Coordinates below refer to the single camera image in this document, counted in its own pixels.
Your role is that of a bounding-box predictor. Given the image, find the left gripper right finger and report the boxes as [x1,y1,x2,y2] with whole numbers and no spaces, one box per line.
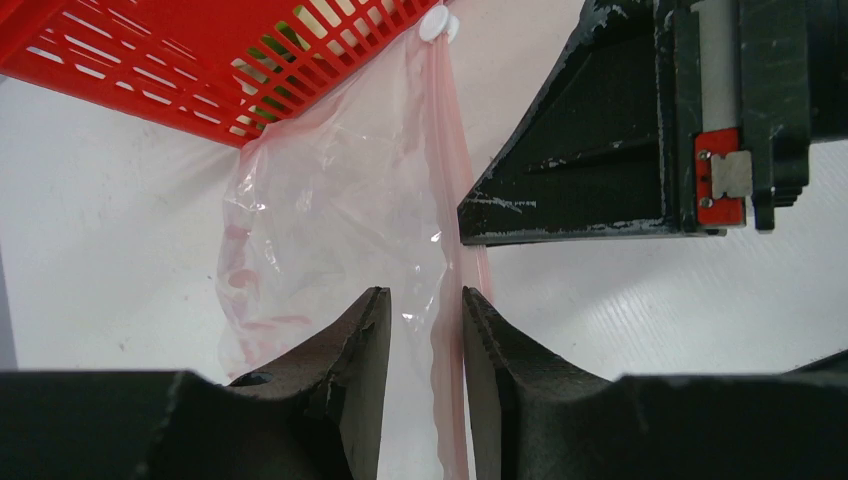
[462,288,847,479]

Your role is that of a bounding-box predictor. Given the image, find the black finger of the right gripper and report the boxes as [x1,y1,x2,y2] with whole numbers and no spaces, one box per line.
[457,1,726,247]

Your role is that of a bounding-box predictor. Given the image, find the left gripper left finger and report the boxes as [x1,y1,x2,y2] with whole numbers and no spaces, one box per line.
[1,287,391,479]

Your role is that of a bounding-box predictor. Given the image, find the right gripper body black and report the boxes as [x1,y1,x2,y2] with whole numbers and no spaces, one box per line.
[655,1,847,232]

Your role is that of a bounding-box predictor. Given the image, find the clear pink zip top bag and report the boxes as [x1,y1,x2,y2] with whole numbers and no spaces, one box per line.
[216,3,491,479]

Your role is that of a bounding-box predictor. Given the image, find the red plastic shopping basket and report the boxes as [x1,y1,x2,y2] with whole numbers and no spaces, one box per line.
[1,1,431,146]

